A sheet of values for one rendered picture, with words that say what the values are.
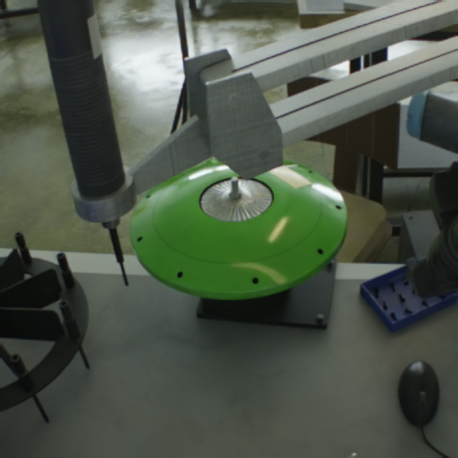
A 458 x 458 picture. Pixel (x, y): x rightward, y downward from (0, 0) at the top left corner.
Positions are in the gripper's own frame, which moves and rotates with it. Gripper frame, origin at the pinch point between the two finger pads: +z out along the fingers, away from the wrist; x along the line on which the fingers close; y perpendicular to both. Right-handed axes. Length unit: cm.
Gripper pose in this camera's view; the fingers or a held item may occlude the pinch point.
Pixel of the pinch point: (420, 277)
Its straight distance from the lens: 92.7
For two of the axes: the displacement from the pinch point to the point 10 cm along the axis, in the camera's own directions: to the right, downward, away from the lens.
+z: -0.2, 4.1, 9.1
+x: 9.8, -1.9, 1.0
